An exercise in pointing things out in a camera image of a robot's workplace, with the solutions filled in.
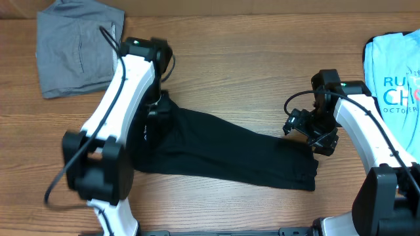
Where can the light blue printed t-shirt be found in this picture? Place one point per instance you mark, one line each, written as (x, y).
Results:
(391, 73)

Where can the black polo shirt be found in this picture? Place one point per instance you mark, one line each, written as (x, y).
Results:
(193, 143)

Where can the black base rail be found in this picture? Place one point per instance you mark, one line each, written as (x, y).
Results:
(229, 232)

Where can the brown cardboard backboard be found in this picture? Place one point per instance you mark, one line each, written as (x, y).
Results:
(252, 7)

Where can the folded grey trousers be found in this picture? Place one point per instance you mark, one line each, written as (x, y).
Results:
(73, 57)

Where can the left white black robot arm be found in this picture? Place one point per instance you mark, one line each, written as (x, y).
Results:
(97, 162)

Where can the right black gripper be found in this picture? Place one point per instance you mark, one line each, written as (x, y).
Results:
(327, 143)

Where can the black garment under t-shirt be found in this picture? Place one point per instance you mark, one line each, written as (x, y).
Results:
(387, 33)

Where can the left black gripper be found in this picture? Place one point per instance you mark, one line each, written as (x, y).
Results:
(163, 110)

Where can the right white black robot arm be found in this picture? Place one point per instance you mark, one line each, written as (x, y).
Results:
(388, 200)

